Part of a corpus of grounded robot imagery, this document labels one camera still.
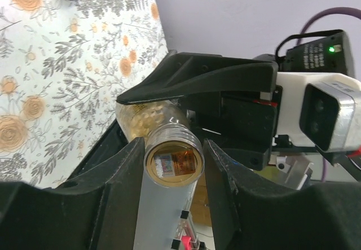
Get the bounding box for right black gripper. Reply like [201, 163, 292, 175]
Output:
[116, 51, 283, 170]

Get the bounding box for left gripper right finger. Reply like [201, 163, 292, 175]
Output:
[204, 140, 360, 249]

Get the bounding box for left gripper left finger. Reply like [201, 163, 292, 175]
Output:
[1, 138, 144, 249]

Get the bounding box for orange pill bottle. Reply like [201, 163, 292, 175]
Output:
[116, 100, 204, 188]

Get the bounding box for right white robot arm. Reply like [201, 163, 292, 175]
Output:
[116, 30, 360, 170]

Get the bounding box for floral table mat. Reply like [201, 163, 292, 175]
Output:
[1, 0, 168, 188]

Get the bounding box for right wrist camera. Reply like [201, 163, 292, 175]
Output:
[276, 72, 360, 163]

